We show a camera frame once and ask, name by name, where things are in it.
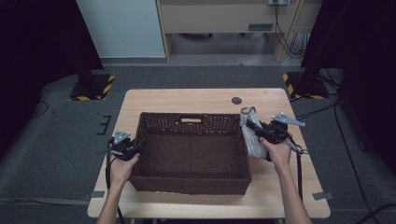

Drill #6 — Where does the black yellow striped stand base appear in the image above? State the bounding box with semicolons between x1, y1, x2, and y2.
282;69;331;101
68;69;116;102

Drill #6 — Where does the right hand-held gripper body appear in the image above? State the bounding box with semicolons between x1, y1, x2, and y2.
261;112;306;146

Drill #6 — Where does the beige wooden cabinet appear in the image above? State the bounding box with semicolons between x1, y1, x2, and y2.
155;0;321;63

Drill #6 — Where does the person's left hand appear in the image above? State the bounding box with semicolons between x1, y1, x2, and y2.
108;153;141;189

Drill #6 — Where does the grey striped cloth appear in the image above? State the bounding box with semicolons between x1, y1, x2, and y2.
239;105;269;160

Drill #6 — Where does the short black floor cable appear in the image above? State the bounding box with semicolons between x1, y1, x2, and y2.
294;101;340;122

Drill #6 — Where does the black hanging cable bundle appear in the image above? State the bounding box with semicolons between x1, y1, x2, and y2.
273;2;310;60

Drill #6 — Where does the hand-held gripper black cable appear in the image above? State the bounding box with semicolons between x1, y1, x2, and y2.
104;146;126;224
286;139;309;201

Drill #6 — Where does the left hand-held gripper black cable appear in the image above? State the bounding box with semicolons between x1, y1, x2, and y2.
104;146;126;224

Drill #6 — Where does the grey tape strip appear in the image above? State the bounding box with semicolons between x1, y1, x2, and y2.
82;190;106;202
312;191;334;202

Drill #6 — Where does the white board panel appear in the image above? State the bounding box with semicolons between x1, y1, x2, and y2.
76;0;166;59

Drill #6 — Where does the right hand-held gripper black cable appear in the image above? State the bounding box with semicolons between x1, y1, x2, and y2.
286;139;309;201

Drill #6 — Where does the brown woven basket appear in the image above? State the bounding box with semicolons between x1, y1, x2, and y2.
129;111;252;196

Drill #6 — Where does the thick black floor cable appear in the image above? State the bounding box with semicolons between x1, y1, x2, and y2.
358;203;396;224

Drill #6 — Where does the black curtain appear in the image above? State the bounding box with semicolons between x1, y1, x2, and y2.
300;0;396;175
0;0;105;157

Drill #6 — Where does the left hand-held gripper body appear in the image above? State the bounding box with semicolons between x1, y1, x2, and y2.
107;130;138;161

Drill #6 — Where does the person's right hand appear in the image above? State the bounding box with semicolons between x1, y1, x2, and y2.
260;133;302;171

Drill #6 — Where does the long black floor cable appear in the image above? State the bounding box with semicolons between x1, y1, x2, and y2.
333;102;373;216

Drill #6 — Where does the thin looped black floor cable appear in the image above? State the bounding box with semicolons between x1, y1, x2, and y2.
30;101;50;119

